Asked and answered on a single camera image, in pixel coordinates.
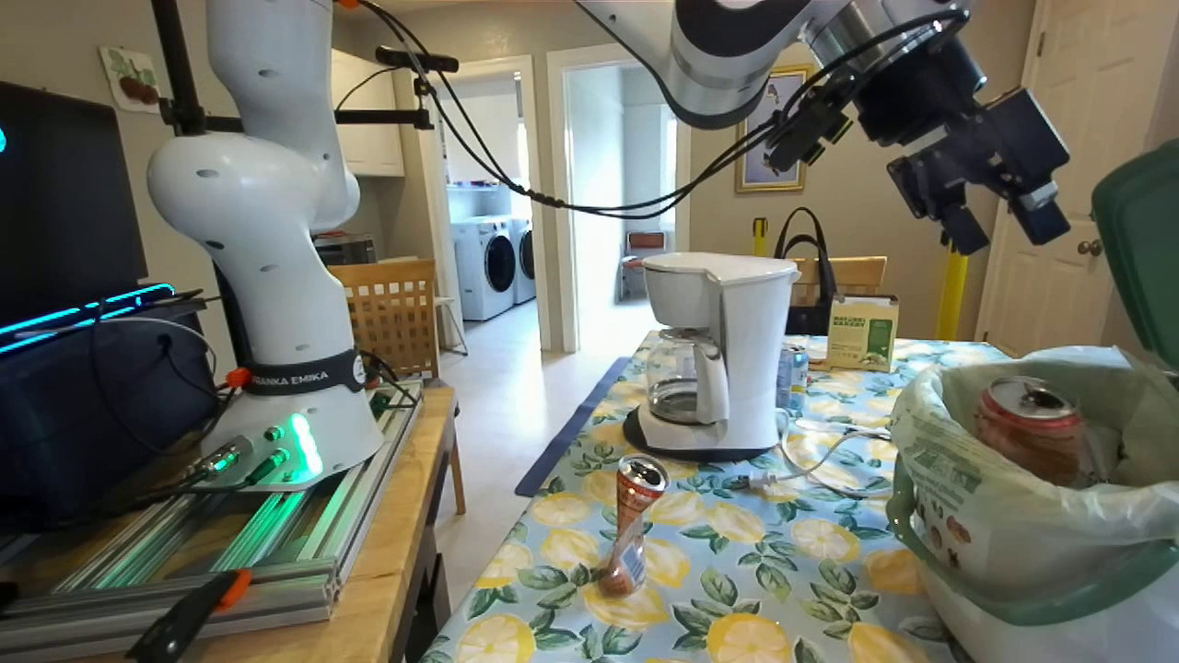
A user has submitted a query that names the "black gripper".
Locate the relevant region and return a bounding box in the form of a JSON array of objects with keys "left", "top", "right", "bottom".
[{"left": 886, "top": 86, "right": 1075, "bottom": 259}]

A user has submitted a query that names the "brown spice bottle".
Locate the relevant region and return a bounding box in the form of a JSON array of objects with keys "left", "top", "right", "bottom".
[
  {"left": 597, "top": 454, "right": 671, "bottom": 588},
  {"left": 974, "top": 376, "right": 1095, "bottom": 491}
]

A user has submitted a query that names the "translucent bin liner bag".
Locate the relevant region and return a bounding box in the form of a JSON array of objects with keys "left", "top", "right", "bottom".
[{"left": 886, "top": 346, "right": 1179, "bottom": 581}]

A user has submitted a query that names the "white bin with green rim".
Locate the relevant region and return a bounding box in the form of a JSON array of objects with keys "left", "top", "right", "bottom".
[{"left": 886, "top": 346, "right": 1179, "bottom": 663}]

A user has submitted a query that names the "yellow pole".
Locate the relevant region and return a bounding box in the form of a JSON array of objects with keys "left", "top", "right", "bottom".
[{"left": 933, "top": 244, "right": 976, "bottom": 346}]

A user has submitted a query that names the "wooden lattice back chair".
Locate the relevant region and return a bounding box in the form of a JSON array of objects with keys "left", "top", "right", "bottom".
[
  {"left": 326, "top": 254, "right": 445, "bottom": 384},
  {"left": 788, "top": 249, "right": 893, "bottom": 310}
]

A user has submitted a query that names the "green white carton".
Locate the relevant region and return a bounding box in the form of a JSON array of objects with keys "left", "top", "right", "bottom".
[{"left": 823, "top": 292, "right": 903, "bottom": 376}]

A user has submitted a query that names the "white panel door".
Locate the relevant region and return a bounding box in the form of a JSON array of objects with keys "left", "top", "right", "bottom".
[{"left": 974, "top": 0, "right": 1179, "bottom": 361}]

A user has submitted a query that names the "black bag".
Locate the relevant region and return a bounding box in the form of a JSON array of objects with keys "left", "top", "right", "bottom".
[
  {"left": 772, "top": 201, "right": 844, "bottom": 338},
  {"left": 0, "top": 279, "right": 233, "bottom": 533}
]

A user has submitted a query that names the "white coffee maker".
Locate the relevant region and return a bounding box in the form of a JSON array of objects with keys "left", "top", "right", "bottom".
[{"left": 620, "top": 249, "right": 802, "bottom": 464}]

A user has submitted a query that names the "lemon print tablecloth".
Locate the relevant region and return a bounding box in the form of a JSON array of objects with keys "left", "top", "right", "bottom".
[{"left": 422, "top": 333, "right": 1024, "bottom": 663}]

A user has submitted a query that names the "white washing machine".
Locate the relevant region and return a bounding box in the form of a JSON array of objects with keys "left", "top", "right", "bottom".
[
  {"left": 450, "top": 214, "right": 524, "bottom": 329},
  {"left": 508, "top": 217, "right": 542, "bottom": 310}
]

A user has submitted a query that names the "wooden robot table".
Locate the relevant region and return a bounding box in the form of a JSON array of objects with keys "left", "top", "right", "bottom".
[{"left": 0, "top": 381, "right": 471, "bottom": 663}]

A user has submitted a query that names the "black orange clamp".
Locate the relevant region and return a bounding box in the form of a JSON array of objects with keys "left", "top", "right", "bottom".
[{"left": 126, "top": 562, "right": 260, "bottom": 663}]

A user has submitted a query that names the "black monitor screen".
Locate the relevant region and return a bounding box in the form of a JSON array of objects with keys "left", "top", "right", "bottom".
[{"left": 0, "top": 76, "right": 155, "bottom": 333}]

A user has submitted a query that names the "gold framed wall picture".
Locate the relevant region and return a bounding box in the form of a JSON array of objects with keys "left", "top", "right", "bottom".
[{"left": 735, "top": 68, "right": 825, "bottom": 198}]

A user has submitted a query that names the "white power cord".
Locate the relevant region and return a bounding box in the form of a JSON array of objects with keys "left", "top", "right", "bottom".
[{"left": 772, "top": 415, "right": 900, "bottom": 494}]

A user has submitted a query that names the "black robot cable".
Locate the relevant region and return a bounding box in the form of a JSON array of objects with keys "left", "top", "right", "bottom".
[{"left": 351, "top": 0, "right": 974, "bottom": 226}]

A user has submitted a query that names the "white wall cabinet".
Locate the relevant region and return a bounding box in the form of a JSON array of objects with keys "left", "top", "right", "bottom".
[{"left": 328, "top": 47, "right": 413, "bottom": 183}]

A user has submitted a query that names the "aluminium rail frame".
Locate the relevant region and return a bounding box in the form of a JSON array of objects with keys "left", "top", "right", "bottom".
[{"left": 0, "top": 397, "right": 428, "bottom": 635}]

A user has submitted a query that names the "small fruit wall picture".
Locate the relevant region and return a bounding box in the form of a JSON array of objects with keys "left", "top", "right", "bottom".
[{"left": 96, "top": 43, "right": 171, "bottom": 119}]

